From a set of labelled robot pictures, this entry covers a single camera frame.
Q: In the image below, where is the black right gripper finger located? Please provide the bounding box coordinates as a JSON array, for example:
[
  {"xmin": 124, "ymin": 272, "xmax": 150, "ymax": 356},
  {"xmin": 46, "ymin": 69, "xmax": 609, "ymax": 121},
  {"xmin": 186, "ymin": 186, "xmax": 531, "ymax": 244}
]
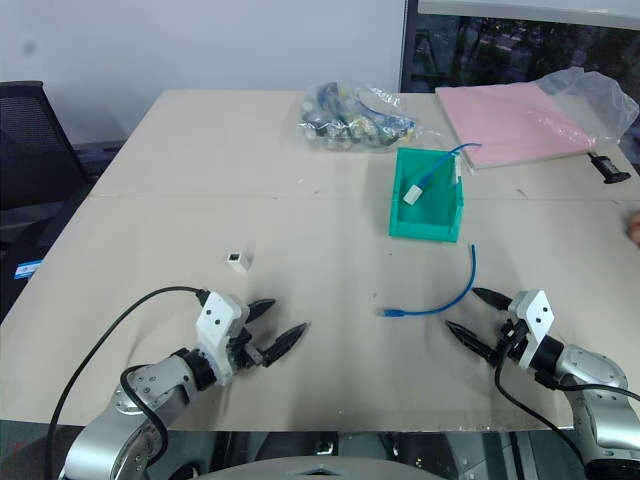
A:
[
  {"xmin": 444, "ymin": 320, "xmax": 499, "ymax": 361},
  {"xmin": 472, "ymin": 287, "xmax": 513, "ymax": 313}
]

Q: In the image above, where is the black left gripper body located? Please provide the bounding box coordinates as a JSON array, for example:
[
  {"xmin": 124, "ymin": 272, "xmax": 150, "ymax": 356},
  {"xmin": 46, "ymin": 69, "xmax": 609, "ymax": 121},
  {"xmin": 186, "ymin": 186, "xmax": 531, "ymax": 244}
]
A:
[{"xmin": 227, "ymin": 306, "xmax": 267, "ymax": 372}]

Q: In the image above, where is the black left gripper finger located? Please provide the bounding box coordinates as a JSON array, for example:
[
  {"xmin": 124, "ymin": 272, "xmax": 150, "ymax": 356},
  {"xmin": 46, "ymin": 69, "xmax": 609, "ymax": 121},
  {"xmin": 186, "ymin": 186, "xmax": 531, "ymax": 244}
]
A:
[
  {"xmin": 262, "ymin": 322, "xmax": 311, "ymax": 369},
  {"xmin": 246, "ymin": 298, "xmax": 278, "ymax": 324}
]

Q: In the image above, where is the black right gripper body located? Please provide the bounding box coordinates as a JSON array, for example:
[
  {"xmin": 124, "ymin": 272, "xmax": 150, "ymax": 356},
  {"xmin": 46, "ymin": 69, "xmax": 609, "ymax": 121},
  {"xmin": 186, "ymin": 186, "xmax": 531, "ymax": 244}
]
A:
[{"xmin": 493, "ymin": 318, "xmax": 531, "ymax": 361}]

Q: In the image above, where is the small white connector block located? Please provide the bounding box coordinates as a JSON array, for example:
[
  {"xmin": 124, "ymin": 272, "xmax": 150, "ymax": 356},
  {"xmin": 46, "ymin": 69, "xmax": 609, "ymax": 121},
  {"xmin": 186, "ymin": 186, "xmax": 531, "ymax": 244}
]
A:
[{"xmin": 225, "ymin": 244, "xmax": 254, "ymax": 273}]

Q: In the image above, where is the green plastic bin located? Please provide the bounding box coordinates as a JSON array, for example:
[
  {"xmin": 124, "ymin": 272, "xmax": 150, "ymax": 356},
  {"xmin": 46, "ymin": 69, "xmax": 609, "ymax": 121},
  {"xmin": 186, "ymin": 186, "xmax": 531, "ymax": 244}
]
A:
[{"xmin": 388, "ymin": 146, "xmax": 466, "ymax": 244}]

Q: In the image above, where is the grey rounded robot body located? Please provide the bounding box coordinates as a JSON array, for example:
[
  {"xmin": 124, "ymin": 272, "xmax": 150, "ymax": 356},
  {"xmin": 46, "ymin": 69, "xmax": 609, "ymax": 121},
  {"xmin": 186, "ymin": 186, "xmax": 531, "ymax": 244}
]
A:
[{"xmin": 198, "ymin": 452, "xmax": 437, "ymax": 480}]

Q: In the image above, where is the small black device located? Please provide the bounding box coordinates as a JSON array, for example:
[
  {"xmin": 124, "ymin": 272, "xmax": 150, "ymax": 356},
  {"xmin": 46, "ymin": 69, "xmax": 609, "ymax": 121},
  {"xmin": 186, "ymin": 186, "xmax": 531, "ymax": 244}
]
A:
[{"xmin": 588, "ymin": 152, "xmax": 633, "ymax": 186}]

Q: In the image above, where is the pink foam board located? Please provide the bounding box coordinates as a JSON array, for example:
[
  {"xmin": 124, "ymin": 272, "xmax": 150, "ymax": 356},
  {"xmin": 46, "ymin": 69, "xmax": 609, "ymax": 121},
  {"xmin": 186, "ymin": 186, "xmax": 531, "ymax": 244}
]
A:
[{"xmin": 434, "ymin": 81, "xmax": 600, "ymax": 175}]

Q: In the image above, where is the empty clear plastic bag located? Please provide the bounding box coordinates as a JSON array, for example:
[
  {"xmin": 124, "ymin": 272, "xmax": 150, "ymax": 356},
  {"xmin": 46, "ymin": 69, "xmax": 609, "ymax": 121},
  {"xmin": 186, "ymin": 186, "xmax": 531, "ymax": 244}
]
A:
[{"xmin": 535, "ymin": 66, "xmax": 640, "ymax": 150}]

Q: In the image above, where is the black office chair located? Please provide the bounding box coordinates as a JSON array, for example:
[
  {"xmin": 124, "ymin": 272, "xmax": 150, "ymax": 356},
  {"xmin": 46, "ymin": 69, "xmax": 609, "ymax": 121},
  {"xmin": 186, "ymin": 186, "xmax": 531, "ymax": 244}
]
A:
[{"xmin": 0, "ymin": 80, "xmax": 96, "ymax": 212}]

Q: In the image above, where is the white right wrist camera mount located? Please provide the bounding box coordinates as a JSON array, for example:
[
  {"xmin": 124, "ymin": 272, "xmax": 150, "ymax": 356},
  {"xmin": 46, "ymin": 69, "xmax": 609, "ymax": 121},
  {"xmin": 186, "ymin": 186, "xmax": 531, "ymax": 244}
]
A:
[{"xmin": 507, "ymin": 289, "xmax": 557, "ymax": 372}]

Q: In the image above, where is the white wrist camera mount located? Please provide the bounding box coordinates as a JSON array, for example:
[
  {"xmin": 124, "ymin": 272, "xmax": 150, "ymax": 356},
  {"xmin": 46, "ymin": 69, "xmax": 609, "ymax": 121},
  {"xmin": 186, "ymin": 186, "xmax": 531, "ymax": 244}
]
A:
[
  {"xmin": 507, "ymin": 289, "xmax": 557, "ymax": 372},
  {"xmin": 194, "ymin": 292, "xmax": 251, "ymax": 387}
]

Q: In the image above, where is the short blue Ethernet cable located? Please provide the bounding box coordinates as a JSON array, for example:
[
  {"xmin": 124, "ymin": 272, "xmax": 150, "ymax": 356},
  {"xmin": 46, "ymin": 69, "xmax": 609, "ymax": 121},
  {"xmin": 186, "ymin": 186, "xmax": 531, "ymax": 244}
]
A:
[{"xmin": 375, "ymin": 243, "xmax": 479, "ymax": 319}]

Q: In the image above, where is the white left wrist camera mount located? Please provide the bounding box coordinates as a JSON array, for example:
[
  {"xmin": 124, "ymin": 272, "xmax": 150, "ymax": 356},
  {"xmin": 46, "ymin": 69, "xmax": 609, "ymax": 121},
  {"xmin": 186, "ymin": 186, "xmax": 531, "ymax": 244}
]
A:
[{"xmin": 194, "ymin": 292, "xmax": 251, "ymax": 387}]

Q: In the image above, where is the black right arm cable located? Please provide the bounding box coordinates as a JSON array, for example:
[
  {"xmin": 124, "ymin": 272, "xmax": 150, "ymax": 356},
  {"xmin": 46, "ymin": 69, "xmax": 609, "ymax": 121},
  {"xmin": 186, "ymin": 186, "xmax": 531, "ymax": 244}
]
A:
[{"xmin": 493, "ymin": 335, "xmax": 640, "ymax": 464}]

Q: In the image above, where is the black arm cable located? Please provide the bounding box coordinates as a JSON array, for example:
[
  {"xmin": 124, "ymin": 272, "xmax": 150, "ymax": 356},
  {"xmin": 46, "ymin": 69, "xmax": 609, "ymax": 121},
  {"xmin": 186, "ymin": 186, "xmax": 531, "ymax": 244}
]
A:
[
  {"xmin": 493, "ymin": 335, "xmax": 640, "ymax": 464},
  {"xmin": 47, "ymin": 285, "xmax": 209, "ymax": 480}
]

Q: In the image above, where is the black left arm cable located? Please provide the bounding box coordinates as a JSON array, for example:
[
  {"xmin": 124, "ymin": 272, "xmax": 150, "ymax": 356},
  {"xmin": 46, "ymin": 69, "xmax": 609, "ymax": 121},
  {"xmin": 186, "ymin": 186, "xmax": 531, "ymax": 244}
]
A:
[{"xmin": 47, "ymin": 285, "xmax": 209, "ymax": 480}]

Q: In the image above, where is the clear bag of cables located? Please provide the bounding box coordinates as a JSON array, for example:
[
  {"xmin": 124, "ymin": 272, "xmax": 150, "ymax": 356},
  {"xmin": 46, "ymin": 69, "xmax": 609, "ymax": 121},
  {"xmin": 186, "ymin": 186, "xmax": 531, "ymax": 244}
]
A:
[{"xmin": 297, "ymin": 80, "xmax": 427, "ymax": 154}]

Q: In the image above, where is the dark window with frame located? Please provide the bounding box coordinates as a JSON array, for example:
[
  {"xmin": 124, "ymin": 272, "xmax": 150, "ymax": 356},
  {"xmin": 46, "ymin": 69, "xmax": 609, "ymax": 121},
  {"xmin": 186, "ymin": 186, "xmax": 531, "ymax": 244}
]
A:
[{"xmin": 398, "ymin": 0, "xmax": 640, "ymax": 95}]

